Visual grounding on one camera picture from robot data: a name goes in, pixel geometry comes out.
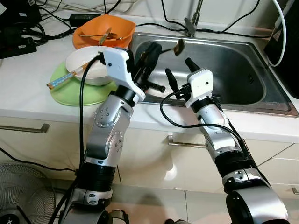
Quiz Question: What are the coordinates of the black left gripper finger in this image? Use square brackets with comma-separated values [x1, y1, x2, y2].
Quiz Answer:
[136, 43, 155, 70]
[146, 42, 163, 75]

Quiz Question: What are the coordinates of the white ceramic bowl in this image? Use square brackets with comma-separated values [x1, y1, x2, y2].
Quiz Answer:
[64, 45, 117, 86]

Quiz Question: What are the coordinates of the light green plate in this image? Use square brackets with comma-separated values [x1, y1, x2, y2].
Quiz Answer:
[49, 61, 120, 107]

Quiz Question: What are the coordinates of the wooden chopstick blue patterned end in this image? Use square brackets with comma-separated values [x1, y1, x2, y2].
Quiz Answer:
[48, 65, 93, 89]
[47, 63, 92, 86]

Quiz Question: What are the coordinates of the silver sink faucet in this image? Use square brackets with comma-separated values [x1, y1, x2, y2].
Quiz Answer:
[184, 0, 205, 38]

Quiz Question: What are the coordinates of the stainless steel sink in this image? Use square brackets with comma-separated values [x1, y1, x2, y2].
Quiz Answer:
[127, 32, 299, 117]

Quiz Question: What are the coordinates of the silver metal spoon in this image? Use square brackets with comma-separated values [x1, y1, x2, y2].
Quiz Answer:
[78, 27, 123, 45]

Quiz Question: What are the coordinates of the orange bowl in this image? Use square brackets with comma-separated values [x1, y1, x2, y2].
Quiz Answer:
[72, 14, 137, 46]

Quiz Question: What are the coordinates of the black power adapter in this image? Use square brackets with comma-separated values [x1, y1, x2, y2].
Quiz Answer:
[69, 14, 97, 27]

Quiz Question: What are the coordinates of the cream cabinet door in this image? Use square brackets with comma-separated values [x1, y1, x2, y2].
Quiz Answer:
[114, 126, 299, 194]
[0, 116, 121, 185]

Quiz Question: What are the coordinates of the black countertop appliance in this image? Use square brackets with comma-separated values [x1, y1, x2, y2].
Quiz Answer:
[264, 0, 299, 98]

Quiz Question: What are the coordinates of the black power strip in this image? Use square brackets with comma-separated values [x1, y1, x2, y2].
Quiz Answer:
[0, 36, 38, 59]

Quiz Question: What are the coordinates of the grey robot right leg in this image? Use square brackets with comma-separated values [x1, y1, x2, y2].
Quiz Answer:
[164, 218, 192, 224]

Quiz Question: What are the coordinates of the grey robot leg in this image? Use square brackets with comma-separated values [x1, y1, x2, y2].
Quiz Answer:
[164, 218, 192, 224]
[100, 210, 128, 224]

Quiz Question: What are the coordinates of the black box device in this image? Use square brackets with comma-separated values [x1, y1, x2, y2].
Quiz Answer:
[0, 0, 43, 29]

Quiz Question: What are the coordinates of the grey robot left leg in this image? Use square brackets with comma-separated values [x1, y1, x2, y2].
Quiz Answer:
[100, 210, 128, 224]

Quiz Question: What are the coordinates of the grey floor fan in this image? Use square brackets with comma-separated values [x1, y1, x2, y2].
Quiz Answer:
[0, 162, 57, 224]

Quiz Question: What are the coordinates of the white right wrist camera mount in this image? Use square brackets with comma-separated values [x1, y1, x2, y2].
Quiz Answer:
[186, 69, 214, 109]

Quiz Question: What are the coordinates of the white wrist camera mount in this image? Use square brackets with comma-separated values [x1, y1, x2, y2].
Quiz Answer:
[186, 69, 214, 109]
[98, 47, 146, 103]

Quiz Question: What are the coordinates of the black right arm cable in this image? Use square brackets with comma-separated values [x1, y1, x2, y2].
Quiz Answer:
[160, 91, 255, 164]

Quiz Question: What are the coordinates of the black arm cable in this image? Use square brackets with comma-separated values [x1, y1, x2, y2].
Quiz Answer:
[49, 54, 103, 224]
[160, 91, 255, 164]

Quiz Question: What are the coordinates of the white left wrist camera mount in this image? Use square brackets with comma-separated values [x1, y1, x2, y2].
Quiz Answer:
[98, 47, 146, 103]

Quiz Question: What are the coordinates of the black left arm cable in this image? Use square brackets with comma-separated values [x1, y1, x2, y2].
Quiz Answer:
[49, 54, 103, 224]

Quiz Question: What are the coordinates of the white cable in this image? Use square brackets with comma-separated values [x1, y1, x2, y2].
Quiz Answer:
[269, 0, 288, 67]

